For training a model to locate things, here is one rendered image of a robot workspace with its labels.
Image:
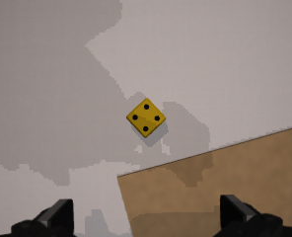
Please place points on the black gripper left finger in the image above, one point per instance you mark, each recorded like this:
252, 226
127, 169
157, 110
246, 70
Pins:
49, 220

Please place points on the tan square mat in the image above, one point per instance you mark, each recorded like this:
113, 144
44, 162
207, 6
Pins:
182, 198

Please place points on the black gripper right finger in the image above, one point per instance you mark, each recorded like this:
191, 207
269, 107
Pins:
247, 221

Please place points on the yellow die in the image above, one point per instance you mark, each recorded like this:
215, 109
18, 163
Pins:
146, 117

